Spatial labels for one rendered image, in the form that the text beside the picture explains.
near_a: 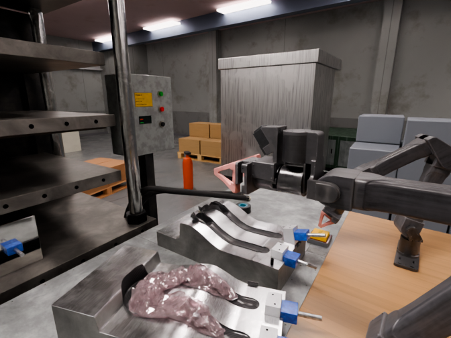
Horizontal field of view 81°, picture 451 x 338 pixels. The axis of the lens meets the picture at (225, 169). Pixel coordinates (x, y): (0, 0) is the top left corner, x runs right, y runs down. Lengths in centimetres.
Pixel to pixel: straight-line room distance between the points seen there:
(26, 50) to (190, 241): 84
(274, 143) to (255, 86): 342
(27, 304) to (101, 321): 33
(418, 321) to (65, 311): 68
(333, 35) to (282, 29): 133
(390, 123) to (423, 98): 397
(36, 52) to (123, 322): 90
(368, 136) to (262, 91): 160
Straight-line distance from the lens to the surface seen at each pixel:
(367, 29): 718
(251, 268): 85
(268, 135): 52
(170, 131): 156
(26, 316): 95
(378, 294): 97
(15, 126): 110
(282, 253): 83
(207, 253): 93
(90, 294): 76
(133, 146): 123
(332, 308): 87
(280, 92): 375
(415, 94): 692
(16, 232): 115
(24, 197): 114
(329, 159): 533
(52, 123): 114
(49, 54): 119
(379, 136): 299
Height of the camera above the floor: 136
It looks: 15 degrees down
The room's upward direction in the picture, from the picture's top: straight up
